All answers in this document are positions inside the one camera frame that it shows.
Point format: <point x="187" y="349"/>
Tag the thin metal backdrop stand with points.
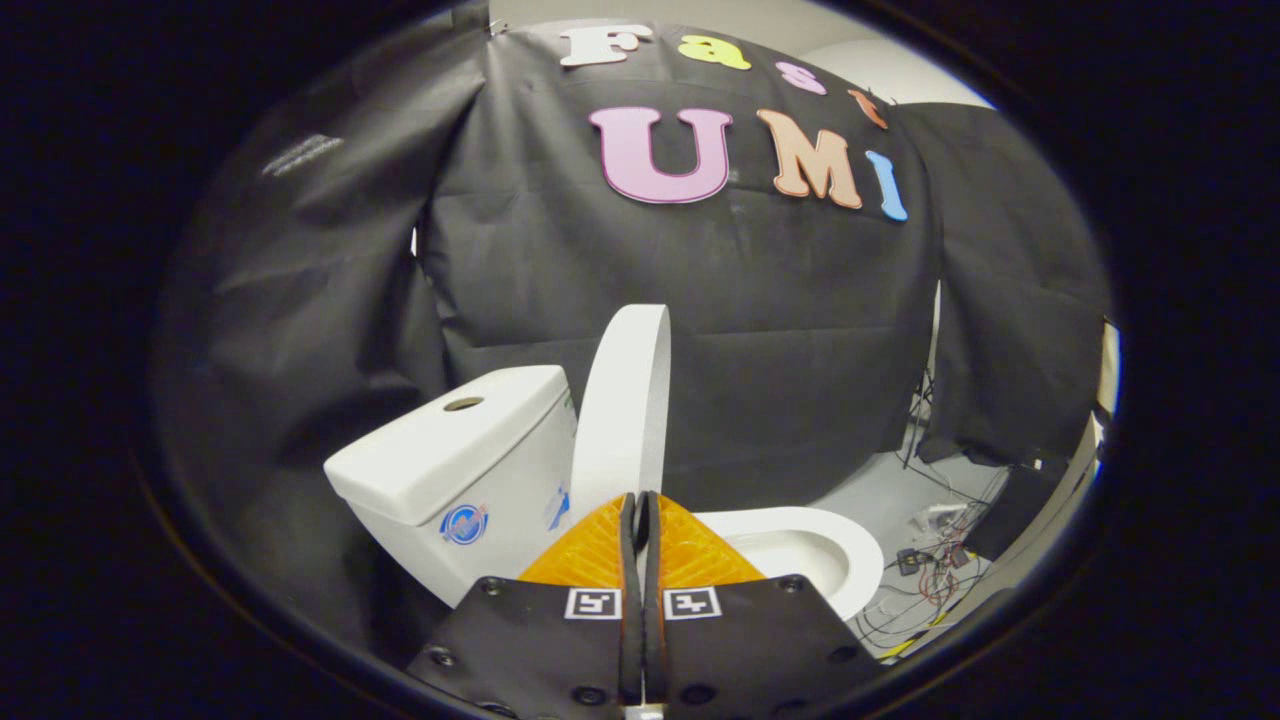
<point x="918" y="420"/>

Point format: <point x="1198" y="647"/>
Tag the small black adapter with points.
<point x="910" y="561"/>

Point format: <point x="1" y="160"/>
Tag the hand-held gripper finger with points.
<point x="630" y="620"/>
<point x="653" y="620"/>

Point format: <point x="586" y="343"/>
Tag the white toilet tank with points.
<point x="450" y="460"/>

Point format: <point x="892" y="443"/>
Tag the black backdrop cloth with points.
<point x="780" y="350"/>

